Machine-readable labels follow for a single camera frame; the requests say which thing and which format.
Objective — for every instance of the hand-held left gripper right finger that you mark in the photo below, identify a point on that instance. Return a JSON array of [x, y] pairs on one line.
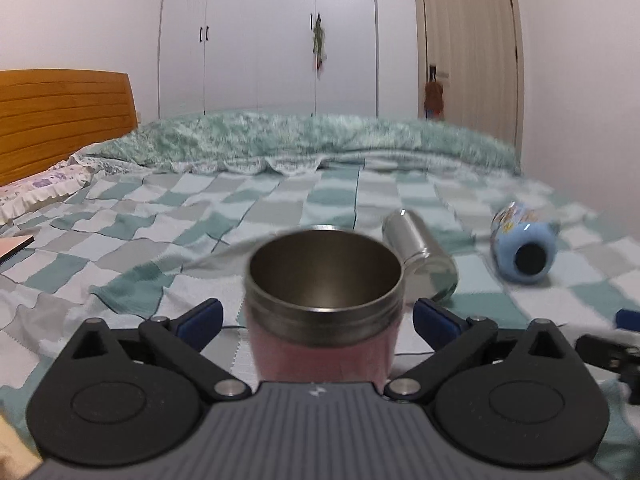
[[434, 322]]

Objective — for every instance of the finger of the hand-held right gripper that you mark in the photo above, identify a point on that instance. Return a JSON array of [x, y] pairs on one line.
[[629, 319], [602, 351]]

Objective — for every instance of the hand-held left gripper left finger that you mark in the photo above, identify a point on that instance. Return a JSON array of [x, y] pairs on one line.
[[202, 322]]

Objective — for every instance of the pink cup with steel rim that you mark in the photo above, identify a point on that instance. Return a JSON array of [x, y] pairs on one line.
[[325, 355]]

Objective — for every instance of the stainless steel cup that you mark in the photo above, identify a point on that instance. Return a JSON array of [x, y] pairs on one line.
[[422, 250]]

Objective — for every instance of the checkered green blanket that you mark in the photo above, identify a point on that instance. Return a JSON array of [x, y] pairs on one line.
[[150, 240]]

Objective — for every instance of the blue patterned bottle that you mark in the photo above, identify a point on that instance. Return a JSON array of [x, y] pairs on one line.
[[520, 240]]

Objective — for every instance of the pink book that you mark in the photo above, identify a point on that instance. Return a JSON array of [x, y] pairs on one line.
[[12, 247]]

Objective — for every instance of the green floral quilt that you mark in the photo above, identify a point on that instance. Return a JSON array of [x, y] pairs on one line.
[[300, 140]]

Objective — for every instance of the floral pillow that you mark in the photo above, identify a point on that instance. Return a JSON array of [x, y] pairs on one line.
[[40, 187]]

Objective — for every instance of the beige cardboard box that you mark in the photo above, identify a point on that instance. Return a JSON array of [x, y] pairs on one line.
[[15, 447]]

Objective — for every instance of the red hanging ornament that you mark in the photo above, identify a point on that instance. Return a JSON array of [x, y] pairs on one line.
[[433, 94]]

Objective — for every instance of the wooden headboard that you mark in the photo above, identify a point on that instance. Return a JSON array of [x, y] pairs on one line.
[[60, 115]]

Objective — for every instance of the beige door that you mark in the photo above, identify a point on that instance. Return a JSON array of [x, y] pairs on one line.
[[470, 35]]

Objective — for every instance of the white wardrobe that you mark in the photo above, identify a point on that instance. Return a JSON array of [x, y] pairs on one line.
[[260, 35]]

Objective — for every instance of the green hanging ornament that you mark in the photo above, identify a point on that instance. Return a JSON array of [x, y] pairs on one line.
[[318, 42]]

